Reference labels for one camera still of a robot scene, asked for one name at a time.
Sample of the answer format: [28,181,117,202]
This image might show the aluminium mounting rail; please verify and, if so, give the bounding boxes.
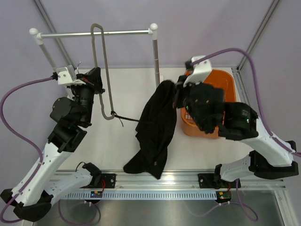
[30,170,286,190]

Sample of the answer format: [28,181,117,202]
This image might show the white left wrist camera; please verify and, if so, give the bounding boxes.
[55,65,86,86]

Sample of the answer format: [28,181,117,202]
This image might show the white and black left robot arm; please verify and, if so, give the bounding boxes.
[0,67,104,222]

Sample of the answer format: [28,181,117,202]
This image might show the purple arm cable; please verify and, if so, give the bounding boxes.
[190,48,301,157]
[0,76,57,223]

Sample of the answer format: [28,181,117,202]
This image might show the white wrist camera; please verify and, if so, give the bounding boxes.
[55,65,86,86]
[183,55,213,87]

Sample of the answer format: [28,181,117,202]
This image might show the silver clothes rack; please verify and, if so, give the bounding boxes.
[29,23,161,86]

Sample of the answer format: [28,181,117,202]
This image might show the orange plastic basket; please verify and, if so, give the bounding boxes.
[181,69,237,139]

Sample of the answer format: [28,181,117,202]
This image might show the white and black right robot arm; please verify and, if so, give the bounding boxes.
[174,75,299,189]

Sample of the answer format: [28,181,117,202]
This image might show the black shorts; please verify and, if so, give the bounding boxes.
[123,80,177,179]

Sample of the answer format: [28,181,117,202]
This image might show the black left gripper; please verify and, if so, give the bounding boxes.
[72,67,105,126]

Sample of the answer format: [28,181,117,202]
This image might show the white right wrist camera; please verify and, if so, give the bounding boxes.
[183,55,213,87]

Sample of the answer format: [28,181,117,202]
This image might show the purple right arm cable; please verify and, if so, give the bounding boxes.
[190,48,301,157]

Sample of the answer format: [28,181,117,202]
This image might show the white slotted cable duct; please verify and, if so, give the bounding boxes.
[63,190,217,200]

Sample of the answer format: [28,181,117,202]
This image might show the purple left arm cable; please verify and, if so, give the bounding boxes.
[0,76,57,223]

